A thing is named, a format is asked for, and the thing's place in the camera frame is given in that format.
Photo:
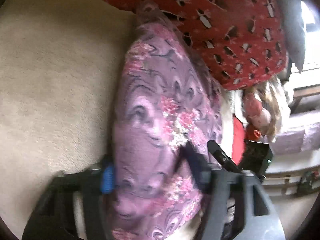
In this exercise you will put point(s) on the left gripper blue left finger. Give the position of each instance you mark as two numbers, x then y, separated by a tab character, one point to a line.
107	184

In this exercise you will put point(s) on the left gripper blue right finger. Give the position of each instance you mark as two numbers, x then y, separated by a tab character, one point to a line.
200	169

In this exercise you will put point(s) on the purple floral garment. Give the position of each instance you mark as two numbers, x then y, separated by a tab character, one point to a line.
166	98

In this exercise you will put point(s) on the red folded cloth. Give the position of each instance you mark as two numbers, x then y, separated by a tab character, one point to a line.
238	146

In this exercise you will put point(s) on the plastic bag with doll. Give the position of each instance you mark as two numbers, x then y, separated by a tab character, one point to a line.
266	110

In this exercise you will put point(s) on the red patterned pillow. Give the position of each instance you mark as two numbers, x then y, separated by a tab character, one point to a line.
241	41

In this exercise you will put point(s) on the beige fleece blanket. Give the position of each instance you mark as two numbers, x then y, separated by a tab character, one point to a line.
60	63

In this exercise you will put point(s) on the window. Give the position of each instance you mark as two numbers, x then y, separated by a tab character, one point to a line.
311	28

